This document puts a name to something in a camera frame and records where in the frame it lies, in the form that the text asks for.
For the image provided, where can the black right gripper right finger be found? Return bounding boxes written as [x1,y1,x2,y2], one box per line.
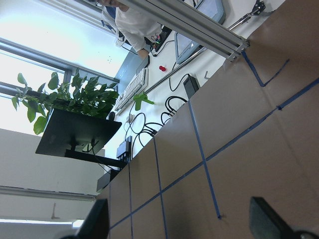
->
[249,197,295,239]

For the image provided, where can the person in white shirt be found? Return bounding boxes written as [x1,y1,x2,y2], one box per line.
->
[97,0,162,59]

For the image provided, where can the green plastic clamp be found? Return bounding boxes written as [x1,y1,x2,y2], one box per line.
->
[133,93,155,111]

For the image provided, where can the grey laptop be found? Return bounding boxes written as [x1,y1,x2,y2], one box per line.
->
[174,32,202,64]

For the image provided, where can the black power adapter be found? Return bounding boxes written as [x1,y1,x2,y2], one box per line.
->
[183,74,200,99]

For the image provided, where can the green potted plant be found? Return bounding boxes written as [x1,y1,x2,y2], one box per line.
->
[11,71,119,135]

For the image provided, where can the white keyboard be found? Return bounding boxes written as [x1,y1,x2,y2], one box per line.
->
[114,68,149,114]

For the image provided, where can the black computer monitor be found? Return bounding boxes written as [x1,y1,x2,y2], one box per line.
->
[35,109,122,157]

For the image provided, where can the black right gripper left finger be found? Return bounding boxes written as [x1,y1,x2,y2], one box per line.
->
[75,199,110,239]

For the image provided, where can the black usb hub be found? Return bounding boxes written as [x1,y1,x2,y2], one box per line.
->
[117,136,132,162]

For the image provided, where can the aluminium frame beam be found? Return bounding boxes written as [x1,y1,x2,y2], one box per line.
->
[122,0,250,61]

